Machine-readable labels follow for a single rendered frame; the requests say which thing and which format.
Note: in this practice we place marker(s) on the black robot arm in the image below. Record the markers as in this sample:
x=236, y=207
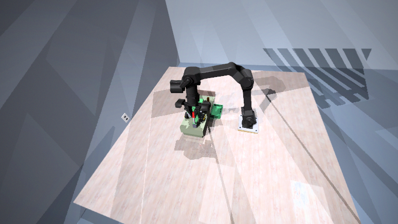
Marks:
x=193, y=75

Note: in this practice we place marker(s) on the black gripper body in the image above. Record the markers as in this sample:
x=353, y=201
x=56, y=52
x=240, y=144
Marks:
x=192, y=100

